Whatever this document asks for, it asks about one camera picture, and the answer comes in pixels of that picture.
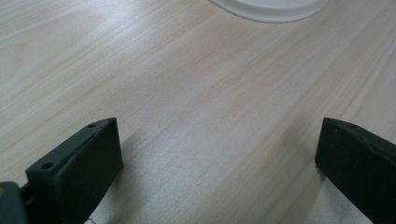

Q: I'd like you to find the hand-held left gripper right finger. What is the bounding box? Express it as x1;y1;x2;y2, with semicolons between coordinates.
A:
314;117;396;224

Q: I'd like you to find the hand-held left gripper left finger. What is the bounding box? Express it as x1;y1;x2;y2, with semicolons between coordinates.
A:
25;117;124;224

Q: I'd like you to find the white plate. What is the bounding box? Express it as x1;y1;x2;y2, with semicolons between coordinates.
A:
208;0;331;23

